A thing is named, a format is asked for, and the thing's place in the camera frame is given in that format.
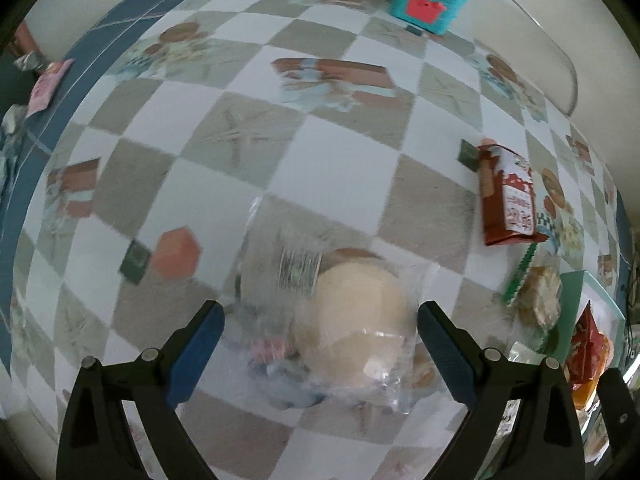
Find pink candy wrapper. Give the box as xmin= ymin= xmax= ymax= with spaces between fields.
xmin=25 ymin=59 xmax=76 ymax=118

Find blue and white packets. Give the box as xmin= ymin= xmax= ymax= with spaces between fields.
xmin=0 ymin=105 xmax=28 ymax=196

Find clear bag with pale bun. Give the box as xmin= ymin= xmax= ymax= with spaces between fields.
xmin=232 ymin=195 xmax=441 ymax=413

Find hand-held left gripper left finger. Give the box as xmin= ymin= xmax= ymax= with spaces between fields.
xmin=55 ymin=300 xmax=226 ymax=480

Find small dark square tag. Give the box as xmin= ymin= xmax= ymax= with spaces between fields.
xmin=120 ymin=240 xmax=152 ymax=281
xmin=457 ymin=139 xmax=481 ymax=171

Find silvery candy wrapper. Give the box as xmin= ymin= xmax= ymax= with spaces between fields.
xmin=14 ymin=50 xmax=46 ymax=73

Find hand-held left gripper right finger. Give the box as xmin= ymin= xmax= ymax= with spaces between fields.
xmin=416 ymin=301 xmax=586 ymax=480

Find brown wooden post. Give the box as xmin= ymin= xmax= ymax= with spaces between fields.
xmin=12 ymin=25 xmax=38 ymax=56

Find shiny red snack packet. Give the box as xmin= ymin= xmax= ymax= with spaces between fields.
xmin=565 ymin=300 xmax=613 ymax=386

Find checkered printed tablecloth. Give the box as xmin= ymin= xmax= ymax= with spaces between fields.
xmin=0 ymin=0 xmax=626 ymax=480

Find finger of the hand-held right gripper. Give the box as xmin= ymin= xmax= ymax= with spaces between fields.
xmin=597 ymin=367 xmax=640 ymax=466

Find grey cable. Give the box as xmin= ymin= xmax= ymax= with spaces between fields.
xmin=505 ymin=0 xmax=581 ymax=116

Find green-edged clear cookie packet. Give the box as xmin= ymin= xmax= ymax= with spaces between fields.
xmin=502 ymin=242 xmax=563 ymax=331

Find green tray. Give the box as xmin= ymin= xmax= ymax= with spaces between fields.
xmin=540 ymin=270 xmax=626 ymax=466

